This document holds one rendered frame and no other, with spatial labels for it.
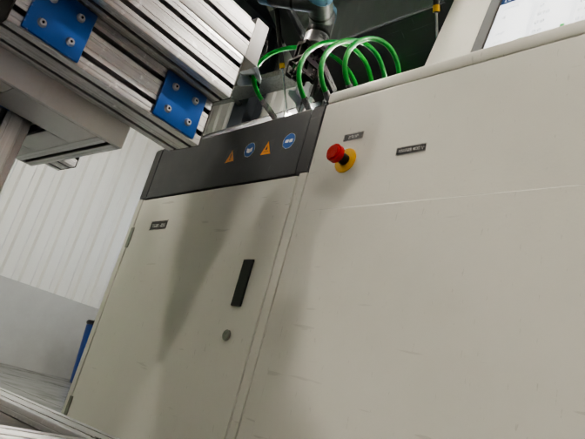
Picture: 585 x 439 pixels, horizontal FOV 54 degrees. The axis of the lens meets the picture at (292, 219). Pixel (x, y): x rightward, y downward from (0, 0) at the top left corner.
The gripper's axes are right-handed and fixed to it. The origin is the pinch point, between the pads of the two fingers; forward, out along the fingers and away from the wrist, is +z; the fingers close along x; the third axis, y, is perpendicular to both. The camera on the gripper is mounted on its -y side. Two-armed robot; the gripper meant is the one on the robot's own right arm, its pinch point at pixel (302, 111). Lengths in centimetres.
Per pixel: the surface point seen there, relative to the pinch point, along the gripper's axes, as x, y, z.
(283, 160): 26.2, 21.7, 31.4
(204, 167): -5.1, 21.8, 28.8
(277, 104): -517, -355, -338
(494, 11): 51, -10, -23
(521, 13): 59, -8, -18
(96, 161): -662, -187, -176
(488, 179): 76, 22, 42
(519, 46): 77, 22, 18
